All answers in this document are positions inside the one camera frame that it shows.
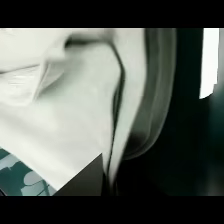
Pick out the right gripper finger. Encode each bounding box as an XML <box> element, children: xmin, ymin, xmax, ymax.
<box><xmin>55</xmin><ymin>153</ymin><xmax>110</xmax><ymax>197</ymax></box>

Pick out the white T-shirt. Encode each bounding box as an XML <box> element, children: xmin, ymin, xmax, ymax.
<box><xmin>0</xmin><ymin>27</ymin><xmax>178</xmax><ymax>197</ymax></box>

